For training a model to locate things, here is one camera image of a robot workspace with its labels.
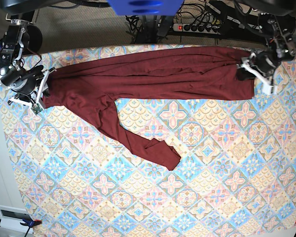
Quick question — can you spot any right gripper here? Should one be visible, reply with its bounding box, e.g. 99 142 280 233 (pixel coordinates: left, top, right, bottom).
0 66 43 97

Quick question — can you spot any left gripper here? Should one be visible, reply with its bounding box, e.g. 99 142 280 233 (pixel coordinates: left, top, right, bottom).
237 51 281 81

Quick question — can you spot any maroon t-shirt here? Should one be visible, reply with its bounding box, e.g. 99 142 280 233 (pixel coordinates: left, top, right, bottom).
43 46 254 170

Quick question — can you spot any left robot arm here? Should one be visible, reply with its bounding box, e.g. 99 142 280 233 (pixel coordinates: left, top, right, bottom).
233 0 296 80

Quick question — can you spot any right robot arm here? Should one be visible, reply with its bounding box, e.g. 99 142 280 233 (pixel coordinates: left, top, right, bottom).
0 0 43 98

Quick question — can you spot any black round stool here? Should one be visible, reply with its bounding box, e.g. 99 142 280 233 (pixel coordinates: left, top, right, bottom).
27 25 42 53

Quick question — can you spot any white power strip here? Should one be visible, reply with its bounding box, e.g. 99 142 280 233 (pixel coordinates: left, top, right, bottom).
172 23 219 35

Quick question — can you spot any patterned tablecloth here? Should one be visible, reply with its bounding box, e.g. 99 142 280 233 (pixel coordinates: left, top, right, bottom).
0 59 296 237

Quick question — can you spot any left table clamp lower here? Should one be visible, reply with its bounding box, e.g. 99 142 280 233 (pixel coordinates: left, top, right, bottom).
0 218 42 237

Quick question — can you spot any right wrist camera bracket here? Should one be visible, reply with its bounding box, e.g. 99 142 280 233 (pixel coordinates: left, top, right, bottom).
8 67 56 115

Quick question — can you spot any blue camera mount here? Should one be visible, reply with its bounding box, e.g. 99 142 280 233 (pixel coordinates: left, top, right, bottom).
107 0 184 16

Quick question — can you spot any white wall vent panel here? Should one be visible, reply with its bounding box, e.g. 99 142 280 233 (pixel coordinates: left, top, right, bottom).
0 205 31 234

